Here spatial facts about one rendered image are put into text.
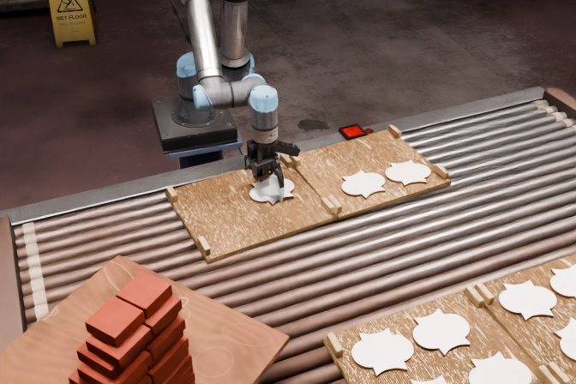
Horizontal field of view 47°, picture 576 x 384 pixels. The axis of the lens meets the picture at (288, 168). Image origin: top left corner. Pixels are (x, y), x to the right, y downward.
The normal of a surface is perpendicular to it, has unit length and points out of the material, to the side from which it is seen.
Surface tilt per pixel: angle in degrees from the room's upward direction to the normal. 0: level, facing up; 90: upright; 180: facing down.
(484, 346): 0
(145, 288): 0
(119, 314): 0
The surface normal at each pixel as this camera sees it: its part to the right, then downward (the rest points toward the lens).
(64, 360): 0.00, -0.82
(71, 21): 0.22, 0.37
